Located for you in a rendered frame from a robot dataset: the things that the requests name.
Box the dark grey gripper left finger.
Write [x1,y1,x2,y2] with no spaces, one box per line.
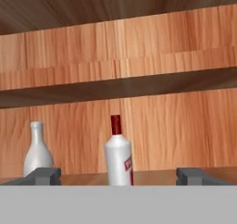
[0,167,62,186]

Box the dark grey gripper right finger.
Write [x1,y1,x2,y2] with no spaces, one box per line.
[176,167,237,186]

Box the wooden cabinet shelf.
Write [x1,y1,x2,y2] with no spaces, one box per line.
[0,45,237,109]

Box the plain white bottle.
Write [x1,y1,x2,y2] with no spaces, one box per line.
[23,120,55,178]

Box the white bottle with red cap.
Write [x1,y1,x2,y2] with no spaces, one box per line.
[104,114,134,187]

